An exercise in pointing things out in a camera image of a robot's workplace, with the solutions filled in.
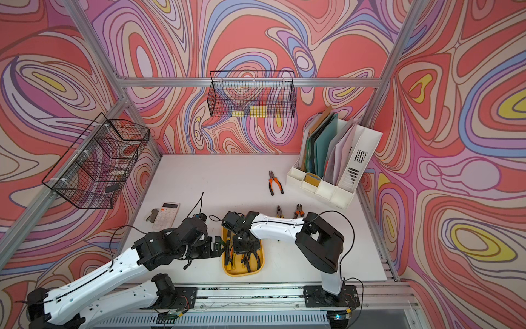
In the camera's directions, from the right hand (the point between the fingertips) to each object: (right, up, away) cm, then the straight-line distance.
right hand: (244, 256), depth 82 cm
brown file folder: (+36, +61, +11) cm, 72 cm away
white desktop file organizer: (+45, +23, +16) cm, 53 cm away
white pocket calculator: (-37, +14, +12) cm, 42 cm away
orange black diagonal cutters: (+25, +16, +14) cm, 33 cm away
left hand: (-7, +6, -10) cm, 14 cm away
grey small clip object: (-43, +14, +11) cm, 47 cm away
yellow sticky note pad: (+5, +62, +9) cm, 63 cm away
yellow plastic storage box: (-1, -3, -2) cm, 3 cm away
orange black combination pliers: (+11, +29, +24) cm, 39 cm away
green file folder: (+31, +46, +5) cm, 56 cm away
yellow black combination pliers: (+15, +15, +14) cm, 25 cm away
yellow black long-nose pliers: (-6, 0, -5) cm, 8 cm away
